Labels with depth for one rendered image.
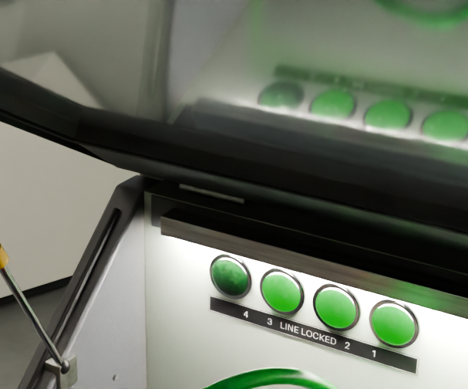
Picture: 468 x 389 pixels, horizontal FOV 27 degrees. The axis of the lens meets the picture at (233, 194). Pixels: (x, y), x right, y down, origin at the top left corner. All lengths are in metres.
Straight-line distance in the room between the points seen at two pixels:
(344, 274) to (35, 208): 2.83
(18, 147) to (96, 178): 0.37
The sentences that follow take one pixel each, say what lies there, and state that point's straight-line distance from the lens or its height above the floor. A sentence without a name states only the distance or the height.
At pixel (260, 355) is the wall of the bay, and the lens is 1.04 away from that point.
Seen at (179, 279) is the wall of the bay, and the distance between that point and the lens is 1.05.
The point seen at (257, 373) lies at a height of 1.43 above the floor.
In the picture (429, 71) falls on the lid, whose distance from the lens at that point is 0.34.
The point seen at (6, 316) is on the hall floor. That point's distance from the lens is 3.75.
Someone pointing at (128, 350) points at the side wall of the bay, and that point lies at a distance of 1.09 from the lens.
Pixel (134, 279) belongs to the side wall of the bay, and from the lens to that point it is 1.06.
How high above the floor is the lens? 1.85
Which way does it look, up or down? 23 degrees down
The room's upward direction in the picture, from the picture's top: 1 degrees clockwise
